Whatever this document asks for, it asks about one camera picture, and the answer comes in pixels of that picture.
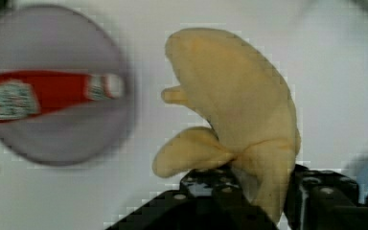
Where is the yellow plush banana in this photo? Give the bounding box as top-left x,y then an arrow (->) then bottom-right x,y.
152,28 -> 301,222

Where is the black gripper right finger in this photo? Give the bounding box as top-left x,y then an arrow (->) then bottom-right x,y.
284,165 -> 368,230

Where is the red ketchup bottle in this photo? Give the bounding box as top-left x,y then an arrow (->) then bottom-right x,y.
0,70 -> 126,123

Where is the blue bowl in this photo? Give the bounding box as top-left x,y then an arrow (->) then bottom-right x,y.
345,156 -> 368,199

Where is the grey round plate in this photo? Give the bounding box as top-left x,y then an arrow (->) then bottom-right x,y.
0,5 -> 135,167

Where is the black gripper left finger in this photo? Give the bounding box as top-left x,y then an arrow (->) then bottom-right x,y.
108,166 -> 278,230

